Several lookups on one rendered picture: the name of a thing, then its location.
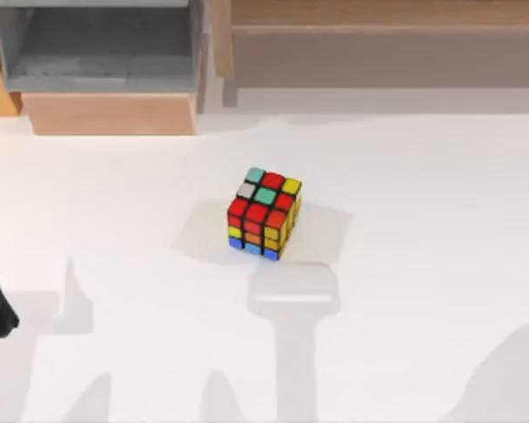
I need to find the multicoloured puzzle cube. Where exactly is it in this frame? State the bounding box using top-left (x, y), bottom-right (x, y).
top-left (227, 166), bottom-right (304, 263)

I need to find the pale wooden drawer front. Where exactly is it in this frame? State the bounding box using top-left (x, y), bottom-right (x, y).
top-left (20, 91), bottom-right (199, 137)

